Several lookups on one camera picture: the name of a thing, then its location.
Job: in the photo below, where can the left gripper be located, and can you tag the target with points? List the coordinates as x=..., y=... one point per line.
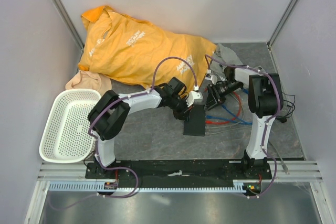
x=184, y=114

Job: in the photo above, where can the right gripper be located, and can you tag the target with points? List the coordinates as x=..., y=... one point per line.
x=213, y=95

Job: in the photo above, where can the black network switch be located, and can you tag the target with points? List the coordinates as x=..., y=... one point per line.
x=195, y=126

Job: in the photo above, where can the orange printed t-shirt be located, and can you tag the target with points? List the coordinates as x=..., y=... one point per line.
x=138, y=52

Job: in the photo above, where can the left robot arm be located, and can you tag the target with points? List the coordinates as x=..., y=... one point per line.
x=110, y=113

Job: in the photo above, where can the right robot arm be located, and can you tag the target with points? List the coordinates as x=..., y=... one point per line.
x=265, y=102

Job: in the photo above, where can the grey t-shirt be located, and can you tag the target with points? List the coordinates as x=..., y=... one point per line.
x=225, y=61

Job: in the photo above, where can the beige cloth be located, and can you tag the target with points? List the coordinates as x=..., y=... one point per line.
x=89, y=80

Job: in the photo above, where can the white perforated plastic basket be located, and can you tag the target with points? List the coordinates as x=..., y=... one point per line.
x=65, y=139

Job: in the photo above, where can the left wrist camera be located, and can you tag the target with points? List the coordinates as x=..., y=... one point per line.
x=194, y=97

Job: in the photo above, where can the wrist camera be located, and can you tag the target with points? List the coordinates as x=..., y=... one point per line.
x=210, y=76
x=194, y=97

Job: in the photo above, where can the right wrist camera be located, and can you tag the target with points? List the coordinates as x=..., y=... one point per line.
x=210, y=76

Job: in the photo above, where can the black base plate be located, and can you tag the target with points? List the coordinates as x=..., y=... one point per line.
x=188, y=172

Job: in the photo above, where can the grey slotted cable duct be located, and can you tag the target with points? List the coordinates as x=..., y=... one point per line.
x=105, y=187

